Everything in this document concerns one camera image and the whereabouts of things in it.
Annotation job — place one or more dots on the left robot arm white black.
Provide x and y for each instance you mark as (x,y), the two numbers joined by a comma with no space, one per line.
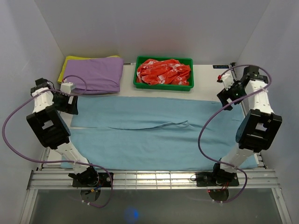
(52,131)

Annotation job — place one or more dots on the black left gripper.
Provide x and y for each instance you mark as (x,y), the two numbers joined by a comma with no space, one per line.
(67,108)

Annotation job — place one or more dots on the folded yellow trousers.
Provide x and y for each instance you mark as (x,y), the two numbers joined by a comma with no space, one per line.
(89,68)

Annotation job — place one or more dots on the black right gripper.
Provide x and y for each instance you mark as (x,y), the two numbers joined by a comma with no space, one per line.
(224,95)

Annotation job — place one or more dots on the light blue trousers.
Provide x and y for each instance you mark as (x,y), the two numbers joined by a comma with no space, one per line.
(153,134)

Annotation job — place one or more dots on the green plastic bin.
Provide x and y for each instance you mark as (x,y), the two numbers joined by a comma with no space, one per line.
(186,61)

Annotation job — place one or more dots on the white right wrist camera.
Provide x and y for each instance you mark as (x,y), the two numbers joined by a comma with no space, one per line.
(227,80)

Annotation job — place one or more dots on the folded purple trousers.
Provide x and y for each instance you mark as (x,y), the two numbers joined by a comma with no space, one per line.
(100,86)

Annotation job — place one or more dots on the aluminium table edge rail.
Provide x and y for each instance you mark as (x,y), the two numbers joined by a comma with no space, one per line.
(138,180)

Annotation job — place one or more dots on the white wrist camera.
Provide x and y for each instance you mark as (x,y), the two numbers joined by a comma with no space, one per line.
(67,87)
(227,80)

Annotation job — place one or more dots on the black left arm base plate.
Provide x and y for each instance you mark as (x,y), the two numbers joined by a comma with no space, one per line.
(104,181)

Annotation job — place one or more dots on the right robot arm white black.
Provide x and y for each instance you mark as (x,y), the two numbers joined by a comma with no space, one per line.
(259,127)

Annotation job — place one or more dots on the dark label on table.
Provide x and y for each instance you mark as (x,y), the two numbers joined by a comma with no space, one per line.
(220,66)

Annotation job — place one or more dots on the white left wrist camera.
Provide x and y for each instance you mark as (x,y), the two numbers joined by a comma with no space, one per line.
(67,87)

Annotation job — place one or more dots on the red white patterned trousers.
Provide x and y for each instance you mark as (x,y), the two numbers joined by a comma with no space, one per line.
(171,71)

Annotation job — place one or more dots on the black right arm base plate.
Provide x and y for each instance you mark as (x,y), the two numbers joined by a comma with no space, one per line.
(210,179)

